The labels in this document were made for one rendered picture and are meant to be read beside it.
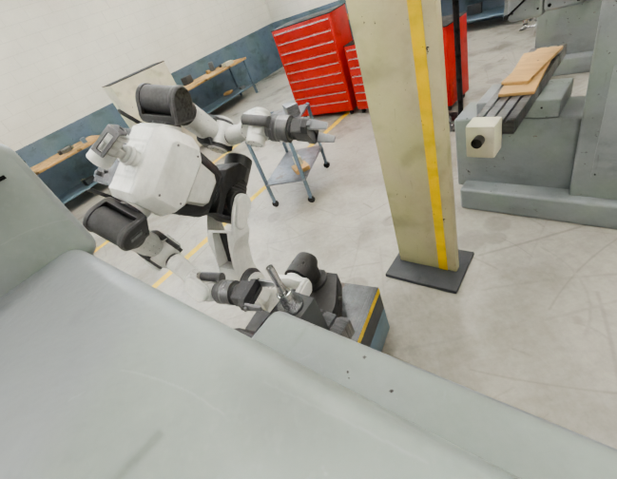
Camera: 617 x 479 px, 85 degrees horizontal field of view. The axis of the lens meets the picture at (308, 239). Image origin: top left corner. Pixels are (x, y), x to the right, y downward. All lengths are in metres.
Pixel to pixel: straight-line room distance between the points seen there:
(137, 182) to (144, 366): 0.90
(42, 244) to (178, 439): 0.32
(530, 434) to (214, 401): 0.28
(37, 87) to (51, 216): 8.06
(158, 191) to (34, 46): 7.64
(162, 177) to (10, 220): 0.69
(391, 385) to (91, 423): 0.27
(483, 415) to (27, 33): 8.64
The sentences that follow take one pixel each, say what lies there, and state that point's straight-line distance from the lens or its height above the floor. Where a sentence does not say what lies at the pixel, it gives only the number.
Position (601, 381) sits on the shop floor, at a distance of 2.26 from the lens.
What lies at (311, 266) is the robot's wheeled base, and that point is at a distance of 1.85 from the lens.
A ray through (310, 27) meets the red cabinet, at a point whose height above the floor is 1.36.
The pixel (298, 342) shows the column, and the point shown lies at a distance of 0.45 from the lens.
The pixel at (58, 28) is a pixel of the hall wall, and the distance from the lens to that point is 8.85.
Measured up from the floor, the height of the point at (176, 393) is 1.76.
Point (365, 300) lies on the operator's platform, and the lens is 2.00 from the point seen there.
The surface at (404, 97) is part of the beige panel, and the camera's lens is 1.95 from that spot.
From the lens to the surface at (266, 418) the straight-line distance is 0.18.
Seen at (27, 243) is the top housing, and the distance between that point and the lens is 0.47.
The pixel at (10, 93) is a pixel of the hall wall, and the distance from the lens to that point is 8.41.
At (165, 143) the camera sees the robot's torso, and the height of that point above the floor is 1.67.
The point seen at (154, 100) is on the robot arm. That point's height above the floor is 1.77.
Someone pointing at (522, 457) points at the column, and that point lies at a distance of 0.37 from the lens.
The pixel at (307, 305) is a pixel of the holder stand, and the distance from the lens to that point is 1.11.
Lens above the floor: 1.91
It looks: 36 degrees down
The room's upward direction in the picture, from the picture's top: 23 degrees counter-clockwise
